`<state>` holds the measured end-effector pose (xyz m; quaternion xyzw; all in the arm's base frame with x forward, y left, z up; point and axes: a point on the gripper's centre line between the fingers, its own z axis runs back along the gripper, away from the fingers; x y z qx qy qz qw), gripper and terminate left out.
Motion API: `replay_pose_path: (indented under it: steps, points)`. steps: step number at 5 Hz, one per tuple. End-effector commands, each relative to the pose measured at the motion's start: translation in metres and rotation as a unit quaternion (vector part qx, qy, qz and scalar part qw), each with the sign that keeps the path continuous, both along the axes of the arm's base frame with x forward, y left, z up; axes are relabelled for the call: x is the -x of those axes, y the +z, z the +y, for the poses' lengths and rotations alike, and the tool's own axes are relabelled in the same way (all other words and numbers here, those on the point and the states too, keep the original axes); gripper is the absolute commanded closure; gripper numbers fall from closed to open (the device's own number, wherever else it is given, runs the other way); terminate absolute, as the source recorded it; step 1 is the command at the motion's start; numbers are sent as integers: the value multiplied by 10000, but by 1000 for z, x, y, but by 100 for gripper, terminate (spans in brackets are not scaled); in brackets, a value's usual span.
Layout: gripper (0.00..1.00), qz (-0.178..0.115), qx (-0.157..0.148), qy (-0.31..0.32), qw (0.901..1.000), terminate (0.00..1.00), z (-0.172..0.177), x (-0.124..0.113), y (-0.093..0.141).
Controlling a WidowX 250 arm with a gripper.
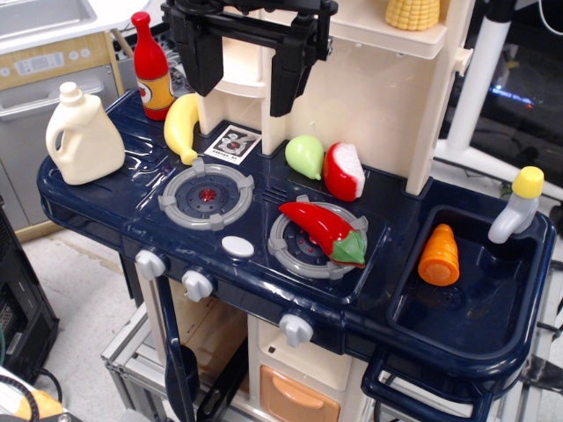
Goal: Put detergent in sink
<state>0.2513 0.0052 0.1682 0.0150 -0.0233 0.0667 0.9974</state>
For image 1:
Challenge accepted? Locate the red toy ketchup bottle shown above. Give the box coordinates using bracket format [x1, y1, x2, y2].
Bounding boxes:
[131, 11, 175, 121]

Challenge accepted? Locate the grey oval stove button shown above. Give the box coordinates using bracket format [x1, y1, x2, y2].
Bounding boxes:
[221, 236, 255, 258]

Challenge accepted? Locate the cream toy kitchen tower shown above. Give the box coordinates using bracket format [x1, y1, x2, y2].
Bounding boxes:
[198, 1, 473, 195]

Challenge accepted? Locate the wooden toy dishwasher cabinet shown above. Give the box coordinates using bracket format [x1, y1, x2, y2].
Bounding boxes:
[1, 1, 124, 242]

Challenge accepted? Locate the navy toy ladle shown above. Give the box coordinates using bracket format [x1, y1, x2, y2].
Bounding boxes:
[156, 275, 196, 422]

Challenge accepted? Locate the navy toy kitchen counter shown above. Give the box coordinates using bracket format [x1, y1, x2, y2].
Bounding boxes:
[38, 92, 556, 401]

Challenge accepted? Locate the yellow toy corn cob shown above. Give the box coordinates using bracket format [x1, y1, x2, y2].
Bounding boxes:
[384, 0, 441, 31]

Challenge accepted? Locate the grey stove burner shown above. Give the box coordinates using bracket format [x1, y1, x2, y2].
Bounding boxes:
[267, 195, 369, 280]
[158, 158, 255, 232]

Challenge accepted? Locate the orange toy carrot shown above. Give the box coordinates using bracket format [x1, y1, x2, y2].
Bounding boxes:
[418, 223, 460, 287]

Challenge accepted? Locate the black computer case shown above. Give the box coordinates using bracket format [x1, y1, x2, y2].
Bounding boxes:
[1, 213, 59, 383]

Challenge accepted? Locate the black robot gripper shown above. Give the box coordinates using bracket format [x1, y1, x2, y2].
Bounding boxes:
[161, 1, 339, 117]

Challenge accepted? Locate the red white toy apple slice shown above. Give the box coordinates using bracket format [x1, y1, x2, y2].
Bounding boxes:
[323, 142, 366, 202]

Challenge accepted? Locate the cream toy detergent jug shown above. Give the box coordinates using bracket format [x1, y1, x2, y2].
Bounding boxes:
[45, 82, 125, 186]

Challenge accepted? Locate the grey right stove knob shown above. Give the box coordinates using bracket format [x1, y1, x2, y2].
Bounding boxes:
[279, 314, 313, 347]

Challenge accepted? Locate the aluminium extrusion frame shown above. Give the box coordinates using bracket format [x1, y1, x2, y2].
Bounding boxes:
[101, 305, 176, 421]

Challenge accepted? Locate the navy towel rail handle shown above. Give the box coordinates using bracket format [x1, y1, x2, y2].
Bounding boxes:
[361, 349, 496, 422]

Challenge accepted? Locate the orange toy drawer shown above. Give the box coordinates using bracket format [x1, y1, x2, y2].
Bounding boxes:
[260, 366, 340, 422]

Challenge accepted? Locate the grey toy faucet yellow cap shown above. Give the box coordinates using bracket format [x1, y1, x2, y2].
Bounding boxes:
[488, 166, 545, 244]

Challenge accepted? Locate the grey middle stove knob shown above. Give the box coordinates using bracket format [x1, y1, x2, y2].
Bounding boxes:
[181, 270, 214, 302]

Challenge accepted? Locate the green toy pear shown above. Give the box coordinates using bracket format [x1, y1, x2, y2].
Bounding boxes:
[285, 135, 325, 180]

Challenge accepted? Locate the yellow toy banana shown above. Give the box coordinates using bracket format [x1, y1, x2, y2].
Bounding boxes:
[164, 93, 199, 165]

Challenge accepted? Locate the grey stove knob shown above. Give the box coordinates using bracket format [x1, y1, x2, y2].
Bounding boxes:
[279, 314, 313, 347]
[135, 250, 166, 280]
[181, 270, 214, 302]

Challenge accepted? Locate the grey right stove burner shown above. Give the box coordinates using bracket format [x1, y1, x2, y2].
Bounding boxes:
[267, 195, 369, 280]

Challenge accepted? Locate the black white sticker label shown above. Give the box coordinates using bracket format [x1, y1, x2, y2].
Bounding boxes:
[204, 124, 261, 165]

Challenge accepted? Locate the grey left stove knob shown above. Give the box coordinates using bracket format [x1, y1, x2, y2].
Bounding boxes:
[135, 250, 166, 280]

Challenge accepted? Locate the white pipe stand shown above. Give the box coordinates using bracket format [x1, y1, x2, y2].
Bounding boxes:
[435, 1, 562, 200]

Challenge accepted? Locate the grey left stove burner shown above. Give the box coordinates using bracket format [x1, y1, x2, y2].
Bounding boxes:
[158, 158, 255, 232]

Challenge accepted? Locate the red toy chili pepper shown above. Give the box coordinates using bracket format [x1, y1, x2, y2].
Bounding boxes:
[279, 201, 366, 268]

